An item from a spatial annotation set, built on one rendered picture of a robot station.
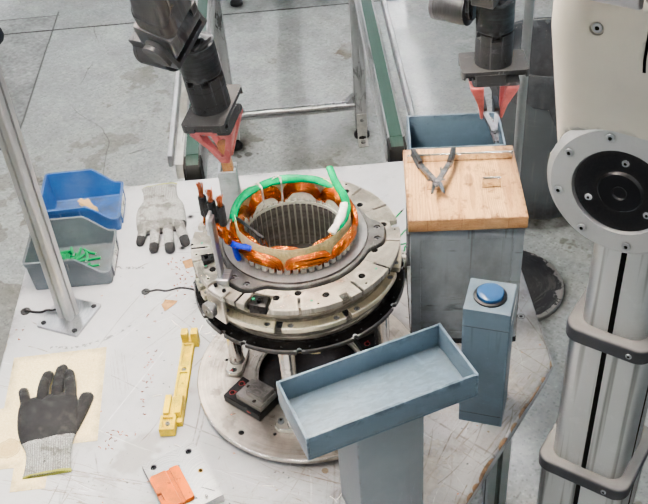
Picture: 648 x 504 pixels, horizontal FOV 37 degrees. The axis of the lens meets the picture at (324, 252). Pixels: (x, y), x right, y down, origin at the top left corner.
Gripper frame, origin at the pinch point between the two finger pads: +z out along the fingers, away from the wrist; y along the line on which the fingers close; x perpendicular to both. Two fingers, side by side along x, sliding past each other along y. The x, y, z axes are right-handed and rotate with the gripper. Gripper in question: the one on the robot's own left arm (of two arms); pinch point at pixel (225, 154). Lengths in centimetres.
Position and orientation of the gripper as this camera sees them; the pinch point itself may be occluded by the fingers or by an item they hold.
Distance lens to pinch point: 146.3
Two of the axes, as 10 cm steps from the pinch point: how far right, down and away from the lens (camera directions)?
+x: 9.7, 0.3, -2.6
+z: 1.6, 7.2, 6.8
